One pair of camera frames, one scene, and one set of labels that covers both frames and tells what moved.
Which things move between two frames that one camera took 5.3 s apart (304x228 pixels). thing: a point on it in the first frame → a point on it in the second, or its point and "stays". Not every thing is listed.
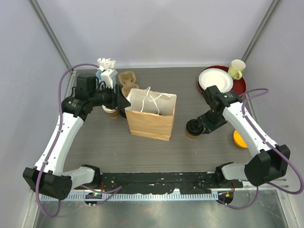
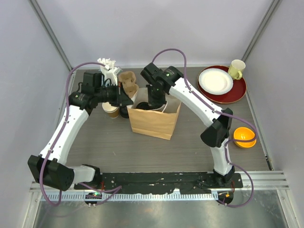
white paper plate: (218, 77) stays
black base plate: (151, 183) stays
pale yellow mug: (235, 69) stays
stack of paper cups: (113, 113) stays
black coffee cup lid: (192, 127) → (144, 105)
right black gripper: (210, 127) → (154, 103)
